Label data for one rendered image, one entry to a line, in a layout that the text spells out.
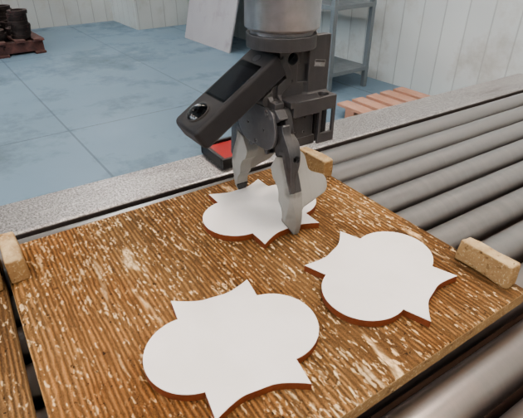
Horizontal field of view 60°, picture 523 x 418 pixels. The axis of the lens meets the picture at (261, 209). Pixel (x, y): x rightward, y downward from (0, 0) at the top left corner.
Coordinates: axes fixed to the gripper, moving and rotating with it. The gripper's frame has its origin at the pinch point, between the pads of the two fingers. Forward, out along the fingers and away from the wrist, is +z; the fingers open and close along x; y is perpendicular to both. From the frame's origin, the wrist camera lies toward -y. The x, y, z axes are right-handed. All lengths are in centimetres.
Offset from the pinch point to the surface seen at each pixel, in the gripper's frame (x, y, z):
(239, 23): 496, 298, 70
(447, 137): 5.1, 43.0, 1.9
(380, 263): -15.5, 4.0, -0.3
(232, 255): -5.2, -7.1, 0.7
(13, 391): -10.3, -29.1, 1.1
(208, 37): 479, 243, 80
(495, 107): 10, 64, 2
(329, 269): -13.3, -0.9, -0.2
